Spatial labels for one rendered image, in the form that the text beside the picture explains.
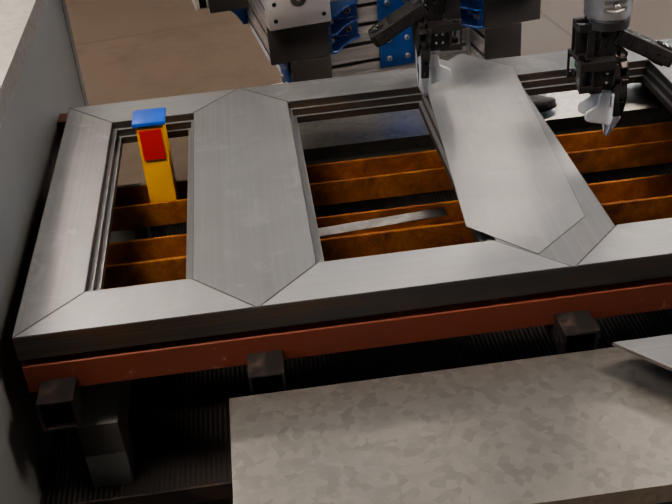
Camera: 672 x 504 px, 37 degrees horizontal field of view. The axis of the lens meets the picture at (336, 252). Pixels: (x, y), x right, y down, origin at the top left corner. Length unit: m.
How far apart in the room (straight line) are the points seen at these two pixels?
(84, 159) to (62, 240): 0.27
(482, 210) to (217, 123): 0.58
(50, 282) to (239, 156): 0.43
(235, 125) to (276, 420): 0.70
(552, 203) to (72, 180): 0.81
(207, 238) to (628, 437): 0.68
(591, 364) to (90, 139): 1.00
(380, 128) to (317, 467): 1.08
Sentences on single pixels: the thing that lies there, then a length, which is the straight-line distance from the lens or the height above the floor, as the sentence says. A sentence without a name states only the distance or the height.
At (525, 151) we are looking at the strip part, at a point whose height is 0.85.
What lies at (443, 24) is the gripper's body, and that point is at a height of 1.00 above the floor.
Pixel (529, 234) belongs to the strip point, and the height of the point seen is 0.85.
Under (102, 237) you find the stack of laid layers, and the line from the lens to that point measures 1.66.
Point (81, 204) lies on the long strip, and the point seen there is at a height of 0.85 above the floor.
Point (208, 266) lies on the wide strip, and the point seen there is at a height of 0.85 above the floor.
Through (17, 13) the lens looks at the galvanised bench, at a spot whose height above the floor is 1.05.
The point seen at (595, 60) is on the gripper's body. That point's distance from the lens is 1.71.
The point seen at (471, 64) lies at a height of 0.86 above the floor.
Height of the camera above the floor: 1.67
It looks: 33 degrees down
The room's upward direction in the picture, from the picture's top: 5 degrees counter-clockwise
